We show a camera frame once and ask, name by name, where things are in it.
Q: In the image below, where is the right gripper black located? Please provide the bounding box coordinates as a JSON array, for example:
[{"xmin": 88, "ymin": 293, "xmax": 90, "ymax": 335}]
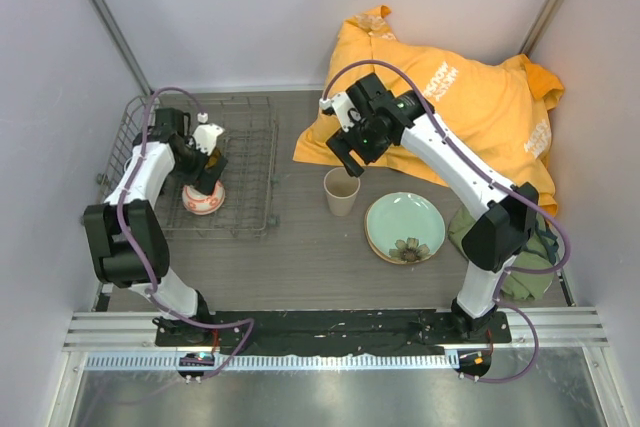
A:
[{"xmin": 326, "ymin": 114, "xmax": 391, "ymax": 178}]

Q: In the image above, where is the beige tall cup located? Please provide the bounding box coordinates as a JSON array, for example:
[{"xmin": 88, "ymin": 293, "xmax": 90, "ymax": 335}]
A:
[{"xmin": 323, "ymin": 167, "xmax": 361, "ymax": 217}]

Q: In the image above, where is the light green flower plate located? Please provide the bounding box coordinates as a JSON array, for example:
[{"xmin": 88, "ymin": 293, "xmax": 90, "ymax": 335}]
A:
[{"xmin": 364, "ymin": 191, "xmax": 446, "ymax": 264}]

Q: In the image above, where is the white orange patterned bowl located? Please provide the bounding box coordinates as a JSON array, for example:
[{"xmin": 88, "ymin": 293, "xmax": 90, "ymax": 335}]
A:
[{"xmin": 181, "ymin": 181, "xmax": 226, "ymax": 216}]

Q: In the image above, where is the yellow patterned plate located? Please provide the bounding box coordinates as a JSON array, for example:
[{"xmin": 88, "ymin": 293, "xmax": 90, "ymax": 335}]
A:
[{"xmin": 206, "ymin": 147, "xmax": 222, "ymax": 169}]

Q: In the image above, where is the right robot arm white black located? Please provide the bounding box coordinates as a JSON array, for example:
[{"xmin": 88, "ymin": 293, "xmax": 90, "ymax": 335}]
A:
[{"xmin": 319, "ymin": 73, "xmax": 539, "ymax": 342}]

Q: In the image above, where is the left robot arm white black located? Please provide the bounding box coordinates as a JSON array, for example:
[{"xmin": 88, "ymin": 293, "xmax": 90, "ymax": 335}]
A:
[{"xmin": 83, "ymin": 108, "xmax": 227, "ymax": 346}]

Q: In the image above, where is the cream bird plate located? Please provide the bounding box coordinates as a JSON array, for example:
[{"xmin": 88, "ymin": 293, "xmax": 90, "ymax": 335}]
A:
[{"xmin": 363, "ymin": 199, "xmax": 441, "ymax": 266}]

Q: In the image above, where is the yellow Mickey Mouse shirt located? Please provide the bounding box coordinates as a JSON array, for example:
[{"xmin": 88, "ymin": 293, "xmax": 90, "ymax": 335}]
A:
[{"xmin": 326, "ymin": 5, "xmax": 565, "ymax": 215}]

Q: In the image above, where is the olive green cloth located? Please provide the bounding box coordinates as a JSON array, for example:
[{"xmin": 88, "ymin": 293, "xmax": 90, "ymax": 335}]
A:
[{"xmin": 447, "ymin": 207, "xmax": 559, "ymax": 301}]

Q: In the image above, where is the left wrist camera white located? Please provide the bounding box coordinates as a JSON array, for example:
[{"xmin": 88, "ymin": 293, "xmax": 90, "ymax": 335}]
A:
[{"xmin": 192, "ymin": 113, "xmax": 225, "ymax": 155}]

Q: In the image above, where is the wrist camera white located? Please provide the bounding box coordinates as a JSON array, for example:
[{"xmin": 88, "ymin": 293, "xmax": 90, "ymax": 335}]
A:
[
  {"xmin": 192, "ymin": 113, "xmax": 225, "ymax": 155},
  {"xmin": 319, "ymin": 92, "xmax": 362, "ymax": 132}
]

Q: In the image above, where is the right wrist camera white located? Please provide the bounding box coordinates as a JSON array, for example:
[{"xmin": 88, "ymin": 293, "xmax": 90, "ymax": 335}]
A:
[{"xmin": 319, "ymin": 92, "xmax": 362, "ymax": 132}]

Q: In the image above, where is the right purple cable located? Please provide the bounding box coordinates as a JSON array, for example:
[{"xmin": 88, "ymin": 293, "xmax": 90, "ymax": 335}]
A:
[{"xmin": 322, "ymin": 60, "xmax": 574, "ymax": 384}]

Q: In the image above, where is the wire dish rack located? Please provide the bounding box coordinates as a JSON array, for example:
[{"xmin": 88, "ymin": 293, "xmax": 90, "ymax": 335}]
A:
[{"xmin": 94, "ymin": 93, "xmax": 278, "ymax": 241}]

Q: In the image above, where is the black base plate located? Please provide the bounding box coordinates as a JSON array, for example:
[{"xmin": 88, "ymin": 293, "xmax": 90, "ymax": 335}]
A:
[{"xmin": 153, "ymin": 309, "xmax": 512, "ymax": 357}]

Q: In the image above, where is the slotted cable duct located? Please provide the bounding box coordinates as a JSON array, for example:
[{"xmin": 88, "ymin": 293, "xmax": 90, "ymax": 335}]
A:
[{"xmin": 85, "ymin": 350, "xmax": 459, "ymax": 372}]

